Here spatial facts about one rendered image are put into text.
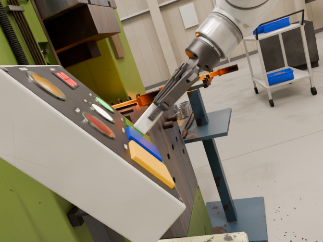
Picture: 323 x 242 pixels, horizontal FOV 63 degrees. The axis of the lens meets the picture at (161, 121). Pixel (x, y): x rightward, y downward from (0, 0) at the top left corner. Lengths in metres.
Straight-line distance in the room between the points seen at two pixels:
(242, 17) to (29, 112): 0.43
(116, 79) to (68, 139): 1.01
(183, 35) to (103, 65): 7.85
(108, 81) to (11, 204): 0.71
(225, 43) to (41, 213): 0.66
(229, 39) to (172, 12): 8.58
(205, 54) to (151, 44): 8.52
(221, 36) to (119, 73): 0.81
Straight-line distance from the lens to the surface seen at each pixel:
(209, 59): 0.57
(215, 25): 0.58
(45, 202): 0.83
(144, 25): 9.11
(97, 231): 0.56
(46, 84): 0.37
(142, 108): 1.06
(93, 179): 0.33
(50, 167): 0.33
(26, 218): 0.91
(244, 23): 0.59
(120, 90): 1.32
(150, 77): 9.13
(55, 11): 0.95
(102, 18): 1.00
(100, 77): 1.35
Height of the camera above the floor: 1.16
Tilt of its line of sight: 15 degrees down
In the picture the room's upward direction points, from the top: 19 degrees counter-clockwise
